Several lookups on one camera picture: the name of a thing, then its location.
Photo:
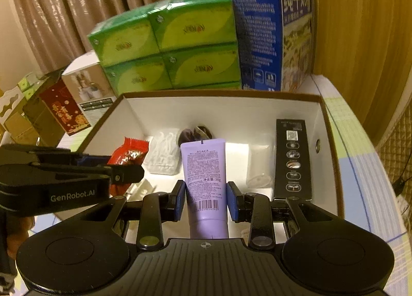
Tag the plain brown carton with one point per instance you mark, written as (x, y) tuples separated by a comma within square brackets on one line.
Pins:
[(38, 119)]

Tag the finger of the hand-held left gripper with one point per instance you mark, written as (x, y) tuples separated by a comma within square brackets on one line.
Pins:
[(127, 174), (58, 158)]

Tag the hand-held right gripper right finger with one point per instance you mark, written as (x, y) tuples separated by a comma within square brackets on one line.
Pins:
[(231, 202)]

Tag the small green and white pack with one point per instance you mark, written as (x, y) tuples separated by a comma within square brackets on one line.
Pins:
[(29, 82)]

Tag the black slim box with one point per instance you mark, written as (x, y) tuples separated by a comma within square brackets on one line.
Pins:
[(293, 160)]

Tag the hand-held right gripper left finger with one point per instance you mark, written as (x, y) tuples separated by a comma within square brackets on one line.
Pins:
[(181, 202)]

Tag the wooden door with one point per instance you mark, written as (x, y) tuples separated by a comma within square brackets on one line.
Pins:
[(360, 41)]

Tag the brown cardboard box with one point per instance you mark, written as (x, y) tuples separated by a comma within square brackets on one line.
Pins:
[(225, 115)]

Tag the bag of cotton swabs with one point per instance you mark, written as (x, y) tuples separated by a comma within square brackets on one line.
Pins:
[(162, 154)]

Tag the red gift box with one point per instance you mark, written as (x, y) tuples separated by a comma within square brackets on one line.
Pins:
[(66, 111)]

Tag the white box with picture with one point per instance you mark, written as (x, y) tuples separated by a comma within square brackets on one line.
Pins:
[(90, 90)]

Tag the clear plastic cup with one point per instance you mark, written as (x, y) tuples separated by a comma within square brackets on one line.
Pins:
[(260, 160)]

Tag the blue printed carton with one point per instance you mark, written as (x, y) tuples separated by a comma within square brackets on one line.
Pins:
[(260, 32)]

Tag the yellow box with white edge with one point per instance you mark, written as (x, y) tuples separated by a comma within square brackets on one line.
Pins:
[(11, 115)]

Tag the chair with quilted cover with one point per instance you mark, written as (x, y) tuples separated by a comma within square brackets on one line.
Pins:
[(397, 141)]

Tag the person's left hand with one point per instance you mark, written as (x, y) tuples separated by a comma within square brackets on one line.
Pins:
[(21, 238)]

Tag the purple cream tube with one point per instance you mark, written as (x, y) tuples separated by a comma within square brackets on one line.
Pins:
[(204, 167)]

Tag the red snack packet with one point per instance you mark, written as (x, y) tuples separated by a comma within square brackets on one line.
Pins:
[(130, 154)]

